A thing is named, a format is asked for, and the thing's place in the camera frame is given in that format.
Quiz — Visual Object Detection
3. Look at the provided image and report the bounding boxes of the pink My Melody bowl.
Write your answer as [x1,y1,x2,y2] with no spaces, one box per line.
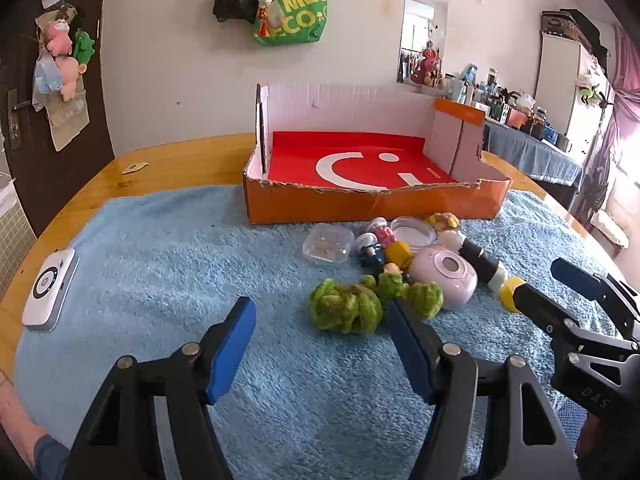
[409,245,478,311]

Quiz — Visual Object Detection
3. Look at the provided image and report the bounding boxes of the pale pink plush toy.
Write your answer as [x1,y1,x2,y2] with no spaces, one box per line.
[55,55,86,103]

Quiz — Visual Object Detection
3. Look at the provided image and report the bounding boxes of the wall mirror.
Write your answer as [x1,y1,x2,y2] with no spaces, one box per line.
[397,0,449,86]

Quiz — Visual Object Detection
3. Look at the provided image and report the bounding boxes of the side table with blue cloth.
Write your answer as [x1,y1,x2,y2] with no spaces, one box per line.
[484,119,586,196]

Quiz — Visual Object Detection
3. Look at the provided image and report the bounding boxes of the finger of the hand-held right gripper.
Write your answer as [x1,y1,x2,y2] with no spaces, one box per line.
[511,282,588,343]
[551,258,640,341]

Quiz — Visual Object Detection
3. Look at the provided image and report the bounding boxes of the white mini printer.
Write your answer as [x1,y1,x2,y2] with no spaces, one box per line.
[21,248,81,333]

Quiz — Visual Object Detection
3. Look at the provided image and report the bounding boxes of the white refrigerator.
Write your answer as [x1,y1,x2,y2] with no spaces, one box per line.
[535,32,613,161]

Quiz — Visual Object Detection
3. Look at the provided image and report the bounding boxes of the dark bags on refrigerator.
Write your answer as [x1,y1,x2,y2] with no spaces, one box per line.
[541,8,610,57]

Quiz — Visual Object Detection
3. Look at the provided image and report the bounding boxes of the blue fluffy towel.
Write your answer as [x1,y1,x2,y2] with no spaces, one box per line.
[14,185,626,480]

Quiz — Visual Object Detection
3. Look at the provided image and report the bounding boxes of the clear round plastic dish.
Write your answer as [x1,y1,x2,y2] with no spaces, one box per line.
[391,216,437,246]

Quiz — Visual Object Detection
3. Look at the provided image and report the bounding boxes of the metal door handle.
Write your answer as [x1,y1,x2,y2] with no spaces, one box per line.
[7,89,31,151]

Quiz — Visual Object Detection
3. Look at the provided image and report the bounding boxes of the person's leg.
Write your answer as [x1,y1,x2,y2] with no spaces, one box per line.
[0,375,71,480]

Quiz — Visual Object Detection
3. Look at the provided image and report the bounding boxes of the cushioned stool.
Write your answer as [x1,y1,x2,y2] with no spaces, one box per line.
[590,210,631,248]

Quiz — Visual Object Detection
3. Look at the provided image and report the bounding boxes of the green tote bag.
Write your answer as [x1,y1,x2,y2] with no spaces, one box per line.
[252,0,331,47]

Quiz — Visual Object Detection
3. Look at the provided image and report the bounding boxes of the clear plastic packet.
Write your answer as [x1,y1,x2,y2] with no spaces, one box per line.
[47,85,91,152]

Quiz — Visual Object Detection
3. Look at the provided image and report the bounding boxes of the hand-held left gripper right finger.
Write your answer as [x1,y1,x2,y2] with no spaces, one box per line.
[387,299,583,480]

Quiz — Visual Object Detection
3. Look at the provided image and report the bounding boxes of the clear plastic case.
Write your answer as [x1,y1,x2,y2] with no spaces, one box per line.
[302,224,355,264]

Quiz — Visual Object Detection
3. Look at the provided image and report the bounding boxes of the black-eared mouse figure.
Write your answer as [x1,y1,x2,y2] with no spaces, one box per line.
[359,242,386,268]

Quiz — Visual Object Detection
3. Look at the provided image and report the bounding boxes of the green plush toy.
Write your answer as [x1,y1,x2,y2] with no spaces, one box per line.
[72,30,97,68]

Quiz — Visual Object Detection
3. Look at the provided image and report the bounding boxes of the black and white plush doll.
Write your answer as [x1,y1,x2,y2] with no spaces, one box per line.
[440,230,526,315]

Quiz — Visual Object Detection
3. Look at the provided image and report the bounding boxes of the pink curtain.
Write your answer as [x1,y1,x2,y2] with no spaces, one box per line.
[590,25,640,221]

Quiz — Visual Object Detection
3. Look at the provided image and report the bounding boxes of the blue face mask bundle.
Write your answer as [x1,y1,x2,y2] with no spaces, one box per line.
[32,55,61,111]

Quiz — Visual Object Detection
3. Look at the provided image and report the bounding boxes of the orange cardboard box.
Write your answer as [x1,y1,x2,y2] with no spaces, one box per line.
[243,82,513,225]

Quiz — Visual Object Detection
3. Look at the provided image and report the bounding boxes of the green fuzzy scrunchie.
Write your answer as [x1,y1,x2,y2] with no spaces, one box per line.
[309,277,385,336]
[377,272,445,321]

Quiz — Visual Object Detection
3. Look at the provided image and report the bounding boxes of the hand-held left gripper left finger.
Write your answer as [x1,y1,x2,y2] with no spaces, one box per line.
[62,296,258,480]

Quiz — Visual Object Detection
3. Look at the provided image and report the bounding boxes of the cluster of bottles and jars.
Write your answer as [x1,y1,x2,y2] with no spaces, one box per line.
[440,62,576,153]

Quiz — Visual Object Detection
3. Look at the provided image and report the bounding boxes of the yellow duck figure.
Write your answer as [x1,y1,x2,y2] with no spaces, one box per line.
[384,241,413,271]

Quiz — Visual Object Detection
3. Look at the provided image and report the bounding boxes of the yellow fluffy doll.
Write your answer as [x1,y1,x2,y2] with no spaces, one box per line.
[425,211,462,233]

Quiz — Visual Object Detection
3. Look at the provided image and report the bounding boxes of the dark brown door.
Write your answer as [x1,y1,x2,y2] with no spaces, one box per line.
[0,0,117,238]

